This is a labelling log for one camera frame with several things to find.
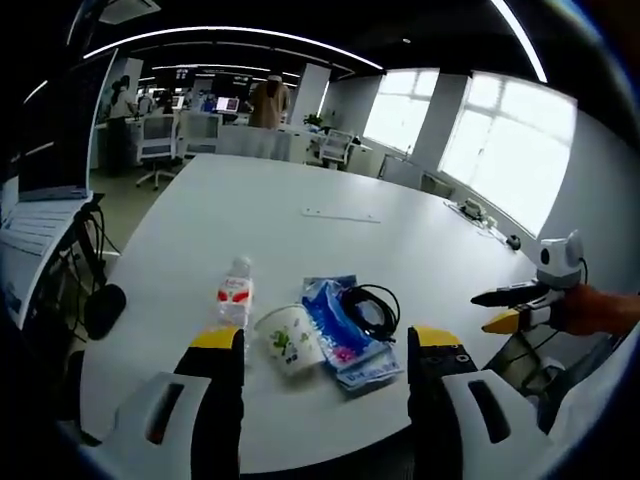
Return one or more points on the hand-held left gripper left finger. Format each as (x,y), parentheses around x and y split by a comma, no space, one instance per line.
(215,400)

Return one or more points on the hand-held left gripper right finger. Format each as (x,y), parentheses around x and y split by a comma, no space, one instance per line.
(435,395)

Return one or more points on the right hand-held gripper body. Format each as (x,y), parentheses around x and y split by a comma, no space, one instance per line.
(560,262)

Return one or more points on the blue plastic packet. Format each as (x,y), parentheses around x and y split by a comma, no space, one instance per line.
(355,360)

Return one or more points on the white paper cup green print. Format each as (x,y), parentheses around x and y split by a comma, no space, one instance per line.
(292,340)

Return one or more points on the clear plastic water bottle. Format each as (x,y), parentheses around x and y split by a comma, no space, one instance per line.
(235,295)

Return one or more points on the small black object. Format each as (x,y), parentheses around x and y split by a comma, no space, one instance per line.
(513,242)

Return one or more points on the white flat strip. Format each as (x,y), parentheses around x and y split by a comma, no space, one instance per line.
(340,215)

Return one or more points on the white table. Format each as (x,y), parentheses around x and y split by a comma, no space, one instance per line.
(240,215)

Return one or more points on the white office chair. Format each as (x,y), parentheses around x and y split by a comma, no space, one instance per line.
(334,146)
(157,140)

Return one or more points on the white paper sheets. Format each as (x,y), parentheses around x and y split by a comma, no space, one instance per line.
(35,225)

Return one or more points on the green potted plant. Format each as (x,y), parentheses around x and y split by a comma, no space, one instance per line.
(314,120)

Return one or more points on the open laptop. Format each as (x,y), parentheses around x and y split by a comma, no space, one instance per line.
(50,170)

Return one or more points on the lit computer monitor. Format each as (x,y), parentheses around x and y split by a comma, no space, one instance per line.
(227,104)

